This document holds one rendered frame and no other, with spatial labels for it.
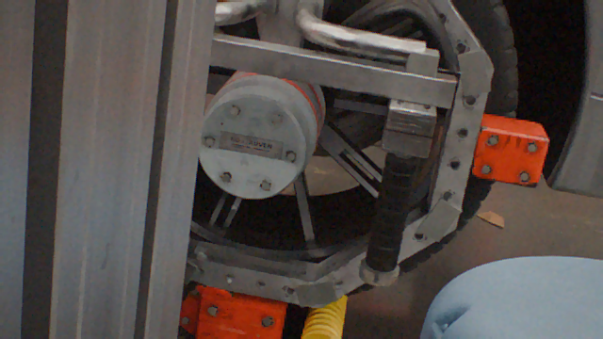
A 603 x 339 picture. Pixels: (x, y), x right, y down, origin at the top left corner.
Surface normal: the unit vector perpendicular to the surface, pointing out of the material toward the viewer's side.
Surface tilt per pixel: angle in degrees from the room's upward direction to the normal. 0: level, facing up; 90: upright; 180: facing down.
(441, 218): 90
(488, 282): 7
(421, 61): 90
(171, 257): 90
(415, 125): 90
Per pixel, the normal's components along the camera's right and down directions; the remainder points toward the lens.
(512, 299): 0.05, -0.96
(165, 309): 0.98, 0.18
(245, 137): -0.12, 0.33
